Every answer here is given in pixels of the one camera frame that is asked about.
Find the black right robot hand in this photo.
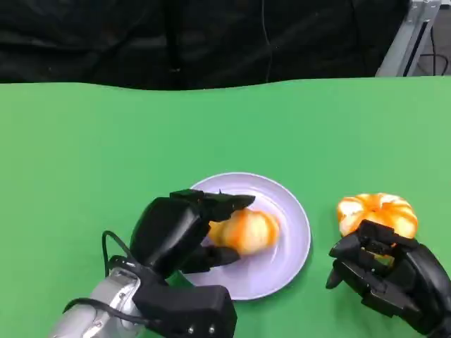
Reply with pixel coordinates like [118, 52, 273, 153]
[324, 218, 451, 337]

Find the black cloth backdrop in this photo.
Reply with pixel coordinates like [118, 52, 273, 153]
[0, 0, 412, 92]

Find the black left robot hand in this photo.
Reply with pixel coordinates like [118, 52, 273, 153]
[129, 189, 257, 282]

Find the grey aluminium frame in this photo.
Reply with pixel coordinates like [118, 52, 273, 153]
[375, 0, 441, 77]

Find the black floor cable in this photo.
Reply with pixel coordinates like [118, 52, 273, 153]
[421, 20, 450, 75]

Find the lilac plate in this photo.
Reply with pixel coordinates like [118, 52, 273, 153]
[178, 171, 312, 301]

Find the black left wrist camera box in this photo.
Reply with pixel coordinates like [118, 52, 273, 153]
[132, 273, 237, 338]

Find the green table cloth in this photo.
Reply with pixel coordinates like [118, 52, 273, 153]
[0, 75, 451, 338]

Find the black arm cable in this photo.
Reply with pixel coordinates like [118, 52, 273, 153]
[101, 230, 137, 279]
[62, 297, 163, 327]

